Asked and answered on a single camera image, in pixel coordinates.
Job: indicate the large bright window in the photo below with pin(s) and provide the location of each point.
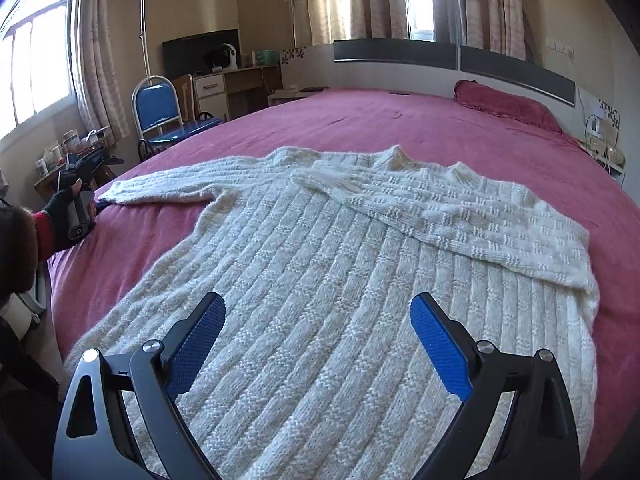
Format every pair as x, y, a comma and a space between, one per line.
37, 60

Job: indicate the black television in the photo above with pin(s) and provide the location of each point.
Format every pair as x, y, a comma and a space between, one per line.
200, 52

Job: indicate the wooden desk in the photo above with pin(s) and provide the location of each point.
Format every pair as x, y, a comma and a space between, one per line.
245, 87

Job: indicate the person's left hand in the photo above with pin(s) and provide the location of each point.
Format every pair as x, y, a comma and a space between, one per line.
60, 215

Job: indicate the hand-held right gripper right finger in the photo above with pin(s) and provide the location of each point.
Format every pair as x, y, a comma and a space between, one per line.
440, 350

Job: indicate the person's left forearm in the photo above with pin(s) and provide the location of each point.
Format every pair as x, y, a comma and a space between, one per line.
22, 247

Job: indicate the metal floor stand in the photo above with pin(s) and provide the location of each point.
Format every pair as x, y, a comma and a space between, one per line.
294, 5

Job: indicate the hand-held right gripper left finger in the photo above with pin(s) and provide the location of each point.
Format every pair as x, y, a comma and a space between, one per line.
197, 345

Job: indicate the white knit sweater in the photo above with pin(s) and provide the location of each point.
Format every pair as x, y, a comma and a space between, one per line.
340, 260

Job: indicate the pink pillow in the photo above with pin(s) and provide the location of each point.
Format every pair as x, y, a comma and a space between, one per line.
502, 102

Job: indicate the blue stool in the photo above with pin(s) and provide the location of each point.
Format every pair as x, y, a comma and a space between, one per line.
185, 127

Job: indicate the person's dark clothing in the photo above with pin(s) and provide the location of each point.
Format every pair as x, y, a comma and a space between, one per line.
25, 400

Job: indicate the side table with jars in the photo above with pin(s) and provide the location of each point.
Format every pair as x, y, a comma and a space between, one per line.
65, 155

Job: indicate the metal stand with hanger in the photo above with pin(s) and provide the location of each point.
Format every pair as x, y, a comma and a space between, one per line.
145, 20

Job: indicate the grey and white headboard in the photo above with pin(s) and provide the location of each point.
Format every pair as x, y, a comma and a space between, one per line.
400, 67

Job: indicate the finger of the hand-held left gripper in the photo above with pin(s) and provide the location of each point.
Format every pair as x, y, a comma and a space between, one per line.
103, 203

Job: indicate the white headphones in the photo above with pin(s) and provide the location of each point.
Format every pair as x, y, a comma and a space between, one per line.
229, 55

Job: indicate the cluttered white bedside shelf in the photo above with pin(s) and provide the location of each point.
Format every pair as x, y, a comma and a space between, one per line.
602, 135

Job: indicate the pink bed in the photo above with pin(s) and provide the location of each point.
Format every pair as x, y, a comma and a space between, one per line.
350, 120

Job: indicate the floral beige curtain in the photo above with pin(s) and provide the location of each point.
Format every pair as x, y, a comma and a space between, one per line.
355, 0
487, 5
100, 50

